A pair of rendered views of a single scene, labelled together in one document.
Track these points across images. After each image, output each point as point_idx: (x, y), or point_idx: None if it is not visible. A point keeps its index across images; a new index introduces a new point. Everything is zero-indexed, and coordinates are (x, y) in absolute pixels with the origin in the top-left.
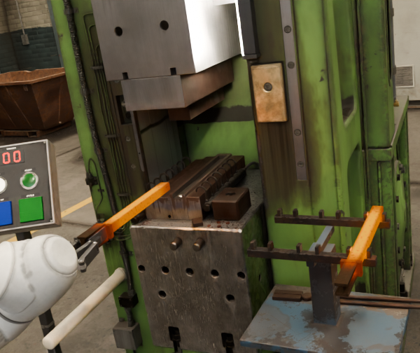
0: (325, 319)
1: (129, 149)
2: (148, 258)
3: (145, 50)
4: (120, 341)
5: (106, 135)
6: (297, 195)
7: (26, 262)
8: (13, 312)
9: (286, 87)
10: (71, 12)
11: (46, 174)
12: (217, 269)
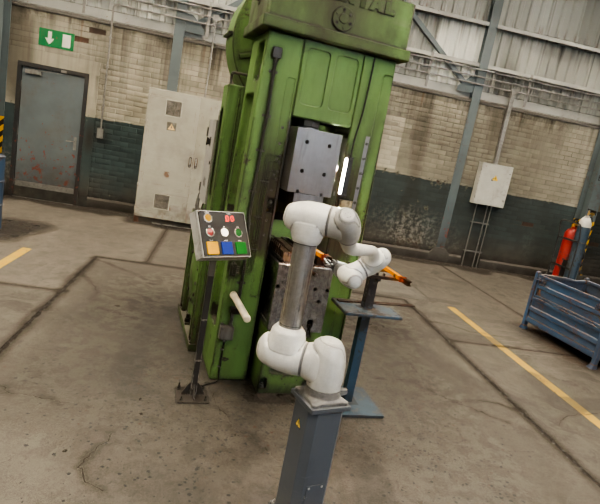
0: (369, 306)
1: (265, 225)
2: (283, 280)
3: (311, 182)
4: (223, 335)
5: (255, 216)
6: (340, 259)
7: (385, 254)
8: (374, 271)
9: None
10: (262, 151)
11: (245, 231)
12: (317, 287)
